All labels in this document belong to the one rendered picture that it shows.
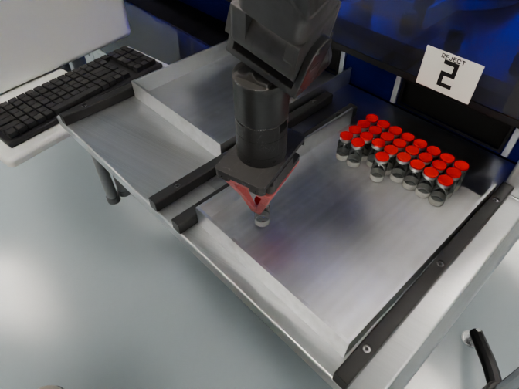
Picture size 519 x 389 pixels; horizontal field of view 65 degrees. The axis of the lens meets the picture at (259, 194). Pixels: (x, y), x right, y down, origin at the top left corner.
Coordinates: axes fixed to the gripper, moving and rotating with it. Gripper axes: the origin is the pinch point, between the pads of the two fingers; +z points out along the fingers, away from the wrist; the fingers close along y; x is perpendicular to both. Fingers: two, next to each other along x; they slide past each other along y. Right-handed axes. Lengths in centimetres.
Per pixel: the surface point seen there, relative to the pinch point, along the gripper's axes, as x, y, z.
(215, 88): 25.5, 24.5, 6.4
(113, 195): 79, 25, 73
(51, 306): 79, -15, 94
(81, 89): 56, 15, 12
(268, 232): -1.9, -1.4, 4.4
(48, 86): 63, 12, 12
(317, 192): -4.4, 9.1, 4.9
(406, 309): -21.5, -3.9, 2.0
